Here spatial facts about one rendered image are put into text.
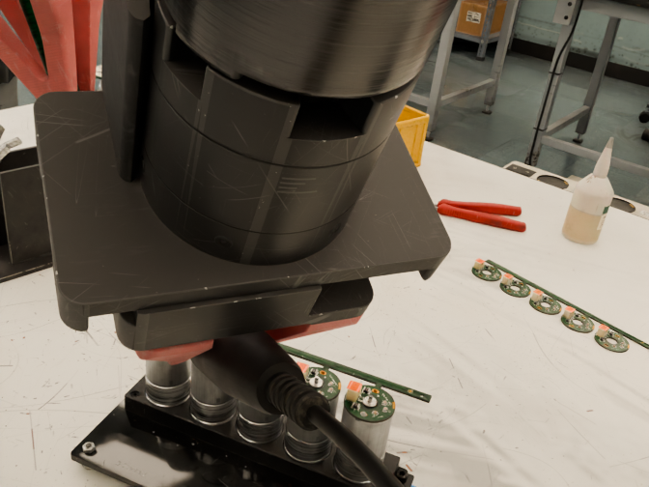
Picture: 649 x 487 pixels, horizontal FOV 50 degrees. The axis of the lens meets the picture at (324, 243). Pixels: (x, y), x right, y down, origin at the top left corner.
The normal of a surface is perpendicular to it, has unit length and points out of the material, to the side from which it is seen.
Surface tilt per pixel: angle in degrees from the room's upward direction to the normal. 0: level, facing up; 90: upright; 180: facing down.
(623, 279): 0
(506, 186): 0
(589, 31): 90
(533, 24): 90
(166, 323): 116
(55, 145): 26
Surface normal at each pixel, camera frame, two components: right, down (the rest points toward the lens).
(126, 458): 0.11, -0.86
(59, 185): 0.27, -0.56
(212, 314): 0.30, 0.82
